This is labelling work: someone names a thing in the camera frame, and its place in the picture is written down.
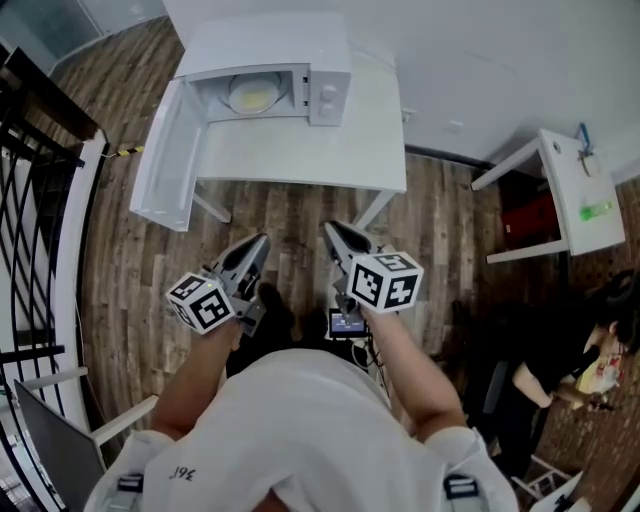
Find grey top table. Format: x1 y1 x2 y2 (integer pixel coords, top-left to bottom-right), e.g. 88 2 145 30
13 367 159 512

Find tangled cables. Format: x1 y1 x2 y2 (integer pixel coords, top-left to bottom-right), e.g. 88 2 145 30
349 337 397 404

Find person's left black shoe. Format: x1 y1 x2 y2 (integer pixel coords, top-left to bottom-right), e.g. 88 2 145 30
257 282 296 331

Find person's right black shoe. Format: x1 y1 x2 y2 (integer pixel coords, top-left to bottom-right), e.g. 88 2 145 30
299 307 329 347

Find small white table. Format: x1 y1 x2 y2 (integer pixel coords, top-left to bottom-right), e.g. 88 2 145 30
470 128 627 265

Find person's black trousers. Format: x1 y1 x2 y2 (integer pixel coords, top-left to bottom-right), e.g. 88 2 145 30
224 319 377 381

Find yellow box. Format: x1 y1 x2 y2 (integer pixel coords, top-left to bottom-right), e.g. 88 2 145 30
574 349 624 397

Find person's white shirt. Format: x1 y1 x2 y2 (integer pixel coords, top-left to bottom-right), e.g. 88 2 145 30
84 347 521 512

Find pale yellow shredded food pile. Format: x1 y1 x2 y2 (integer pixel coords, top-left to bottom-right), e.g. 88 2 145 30
239 89 274 112

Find small black screen device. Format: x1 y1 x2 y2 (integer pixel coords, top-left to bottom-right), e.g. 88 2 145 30
328 308 369 341

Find grey shoulder strap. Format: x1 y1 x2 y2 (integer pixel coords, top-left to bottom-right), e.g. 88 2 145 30
117 472 146 512
442 472 485 512

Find black stair railing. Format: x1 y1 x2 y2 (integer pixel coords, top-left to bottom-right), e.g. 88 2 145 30
0 47 109 512

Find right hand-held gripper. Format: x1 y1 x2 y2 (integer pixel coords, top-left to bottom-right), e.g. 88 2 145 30
323 221 425 326

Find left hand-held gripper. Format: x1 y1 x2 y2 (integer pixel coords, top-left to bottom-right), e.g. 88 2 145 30
165 234 271 337

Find person's right forearm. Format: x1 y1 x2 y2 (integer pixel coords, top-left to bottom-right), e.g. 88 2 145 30
359 304 470 444

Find white microwave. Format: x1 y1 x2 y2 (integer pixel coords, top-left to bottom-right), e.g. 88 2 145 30
129 12 352 232

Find frosted glass partition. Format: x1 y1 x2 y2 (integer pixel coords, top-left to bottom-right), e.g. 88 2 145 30
0 0 169 76

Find white plate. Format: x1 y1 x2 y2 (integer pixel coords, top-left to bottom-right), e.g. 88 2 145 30
228 73 284 117

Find blue handled tool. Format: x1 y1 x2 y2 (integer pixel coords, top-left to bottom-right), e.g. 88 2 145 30
577 122 601 177

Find green bottle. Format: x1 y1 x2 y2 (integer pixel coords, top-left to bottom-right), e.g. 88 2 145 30
578 199 615 221

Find person's black shoe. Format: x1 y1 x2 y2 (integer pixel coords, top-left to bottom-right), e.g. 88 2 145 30
299 307 329 347
257 282 296 331

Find red box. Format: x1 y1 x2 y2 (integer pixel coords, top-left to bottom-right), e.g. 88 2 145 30
501 192 562 247

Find person's left forearm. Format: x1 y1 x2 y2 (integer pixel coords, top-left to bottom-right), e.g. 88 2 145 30
149 319 242 442

